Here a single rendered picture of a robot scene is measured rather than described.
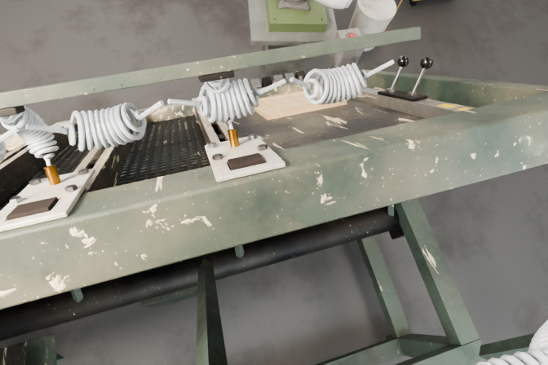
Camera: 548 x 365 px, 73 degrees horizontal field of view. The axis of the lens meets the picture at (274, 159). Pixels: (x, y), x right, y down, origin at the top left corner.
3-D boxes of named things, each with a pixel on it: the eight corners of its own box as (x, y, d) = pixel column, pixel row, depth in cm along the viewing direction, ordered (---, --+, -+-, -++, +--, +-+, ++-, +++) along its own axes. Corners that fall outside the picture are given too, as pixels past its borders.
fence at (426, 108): (330, 89, 178) (329, 81, 176) (486, 125, 90) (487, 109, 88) (320, 90, 177) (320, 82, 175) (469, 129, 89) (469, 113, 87)
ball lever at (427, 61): (411, 100, 114) (430, 58, 112) (419, 101, 111) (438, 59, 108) (402, 95, 113) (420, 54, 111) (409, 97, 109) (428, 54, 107)
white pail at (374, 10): (377, 24, 317) (399, -21, 274) (383, 53, 305) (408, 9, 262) (341, 24, 313) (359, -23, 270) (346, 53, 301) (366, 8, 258)
